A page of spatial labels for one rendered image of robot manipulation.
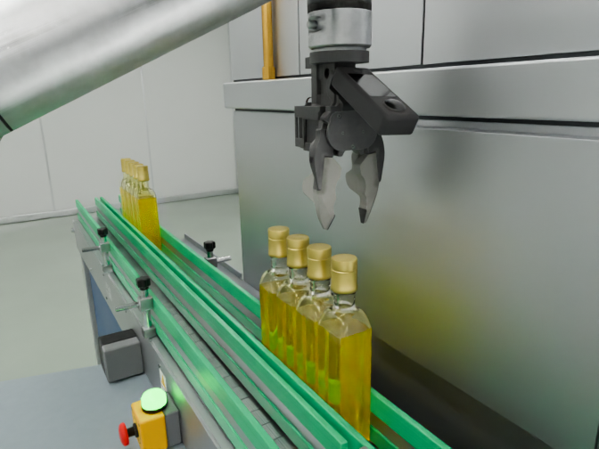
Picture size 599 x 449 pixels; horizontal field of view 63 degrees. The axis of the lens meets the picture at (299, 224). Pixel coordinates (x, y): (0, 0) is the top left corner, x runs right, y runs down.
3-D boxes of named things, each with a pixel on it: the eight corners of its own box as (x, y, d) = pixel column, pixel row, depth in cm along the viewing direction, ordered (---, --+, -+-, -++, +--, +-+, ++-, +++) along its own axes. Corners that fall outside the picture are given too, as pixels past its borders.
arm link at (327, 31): (385, 10, 56) (325, 5, 52) (384, 53, 57) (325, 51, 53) (347, 19, 62) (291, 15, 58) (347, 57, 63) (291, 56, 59)
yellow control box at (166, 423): (183, 444, 89) (179, 410, 87) (141, 461, 85) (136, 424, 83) (171, 423, 95) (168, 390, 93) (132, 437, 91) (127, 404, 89)
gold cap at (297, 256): (315, 265, 73) (314, 237, 72) (294, 270, 71) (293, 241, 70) (302, 258, 76) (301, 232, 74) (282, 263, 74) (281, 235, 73)
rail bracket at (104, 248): (114, 273, 140) (108, 229, 137) (86, 279, 136) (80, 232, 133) (111, 269, 143) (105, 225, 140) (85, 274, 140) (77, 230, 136)
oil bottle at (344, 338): (372, 446, 69) (374, 308, 64) (340, 461, 66) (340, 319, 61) (348, 424, 74) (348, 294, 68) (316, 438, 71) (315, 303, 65)
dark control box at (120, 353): (144, 374, 112) (141, 341, 110) (108, 385, 108) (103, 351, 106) (135, 358, 119) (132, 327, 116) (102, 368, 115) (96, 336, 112)
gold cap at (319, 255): (337, 277, 68) (337, 247, 67) (315, 282, 66) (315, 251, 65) (323, 269, 71) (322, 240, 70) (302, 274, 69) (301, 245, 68)
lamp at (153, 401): (170, 408, 87) (168, 394, 87) (144, 417, 85) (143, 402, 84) (163, 395, 91) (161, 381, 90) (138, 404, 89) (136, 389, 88)
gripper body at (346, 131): (341, 147, 67) (341, 55, 64) (381, 153, 60) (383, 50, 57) (292, 151, 64) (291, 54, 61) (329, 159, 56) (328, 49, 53)
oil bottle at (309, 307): (347, 424, 74) (348, 293, 68) (316, 437, 71) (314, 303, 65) (326, 404, 79) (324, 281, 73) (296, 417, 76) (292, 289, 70)
